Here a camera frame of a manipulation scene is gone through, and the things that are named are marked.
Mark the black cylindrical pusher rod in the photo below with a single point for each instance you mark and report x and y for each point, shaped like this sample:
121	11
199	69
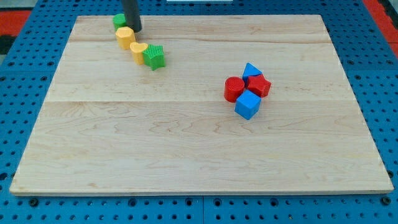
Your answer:
132	14

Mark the green star block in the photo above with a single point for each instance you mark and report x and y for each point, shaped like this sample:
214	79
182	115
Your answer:
154	56

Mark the red star block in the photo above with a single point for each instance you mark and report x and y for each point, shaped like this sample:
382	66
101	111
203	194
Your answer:
259	85

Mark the green cylinder block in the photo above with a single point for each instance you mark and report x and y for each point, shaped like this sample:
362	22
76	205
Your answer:
119	21

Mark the yellow hexagon block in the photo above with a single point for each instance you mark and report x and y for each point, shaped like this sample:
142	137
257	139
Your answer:
125	36

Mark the yellow heart block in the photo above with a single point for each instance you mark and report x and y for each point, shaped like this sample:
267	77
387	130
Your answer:
137	50

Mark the light wooden board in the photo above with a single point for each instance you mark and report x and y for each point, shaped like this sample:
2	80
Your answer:
111	127

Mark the red cylinder block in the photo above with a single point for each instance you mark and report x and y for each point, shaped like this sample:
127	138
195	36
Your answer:
233	88

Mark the blue triangle block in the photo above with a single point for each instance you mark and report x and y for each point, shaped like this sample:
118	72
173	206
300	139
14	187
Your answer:
250	70

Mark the blue cube block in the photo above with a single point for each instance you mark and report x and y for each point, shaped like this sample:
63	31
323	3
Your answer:
247	104

